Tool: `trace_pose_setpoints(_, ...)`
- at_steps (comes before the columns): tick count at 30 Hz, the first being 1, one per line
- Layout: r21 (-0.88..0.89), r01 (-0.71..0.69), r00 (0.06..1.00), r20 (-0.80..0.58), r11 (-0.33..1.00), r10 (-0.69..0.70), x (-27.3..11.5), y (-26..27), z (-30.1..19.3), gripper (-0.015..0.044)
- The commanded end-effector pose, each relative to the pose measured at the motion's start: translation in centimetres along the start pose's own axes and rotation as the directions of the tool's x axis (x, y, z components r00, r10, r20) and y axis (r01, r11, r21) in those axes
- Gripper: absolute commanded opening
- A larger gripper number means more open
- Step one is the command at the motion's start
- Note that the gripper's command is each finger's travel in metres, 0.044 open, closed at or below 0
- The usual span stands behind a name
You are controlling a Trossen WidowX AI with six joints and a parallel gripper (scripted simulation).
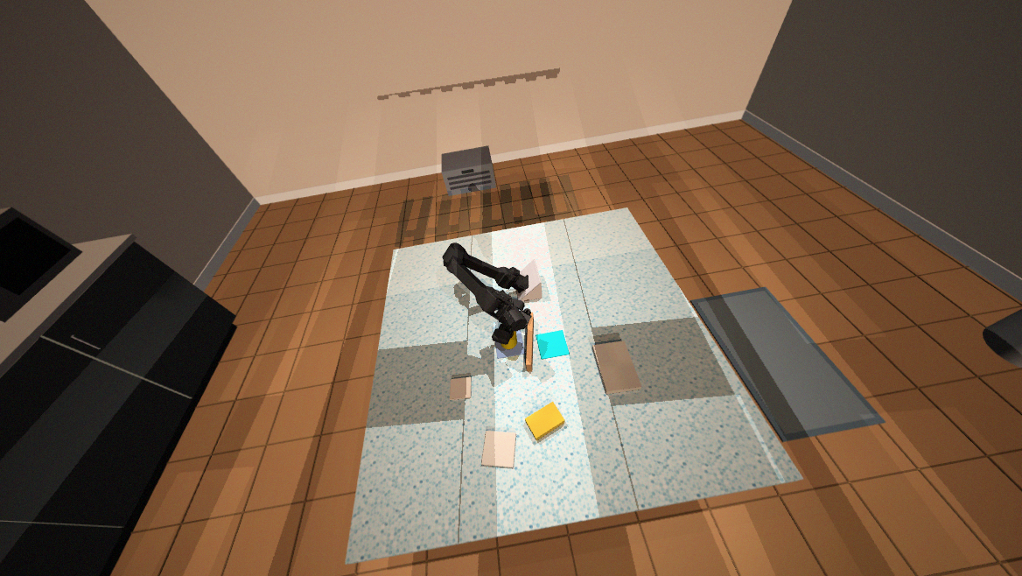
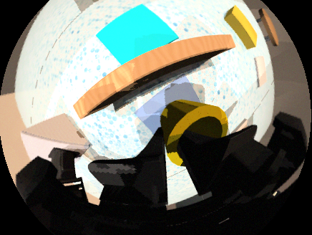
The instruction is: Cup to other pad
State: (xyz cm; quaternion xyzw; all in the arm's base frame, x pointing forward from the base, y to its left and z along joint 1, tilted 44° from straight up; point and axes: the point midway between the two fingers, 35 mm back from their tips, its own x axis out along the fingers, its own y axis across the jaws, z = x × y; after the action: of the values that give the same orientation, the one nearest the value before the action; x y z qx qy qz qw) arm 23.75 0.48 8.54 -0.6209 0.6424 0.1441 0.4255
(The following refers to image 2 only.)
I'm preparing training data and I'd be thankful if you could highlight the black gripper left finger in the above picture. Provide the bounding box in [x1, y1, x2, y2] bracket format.
[87, 127, 168, 205]

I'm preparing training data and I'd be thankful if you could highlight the orange flat bar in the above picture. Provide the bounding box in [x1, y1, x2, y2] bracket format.
[73, 34, 236, 119]

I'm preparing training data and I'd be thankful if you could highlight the yellow rectangular block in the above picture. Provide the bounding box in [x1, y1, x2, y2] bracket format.
[224, 5, 257, 49]

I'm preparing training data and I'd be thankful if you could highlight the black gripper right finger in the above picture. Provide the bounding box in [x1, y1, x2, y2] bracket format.
[177, 124, 257, 196]

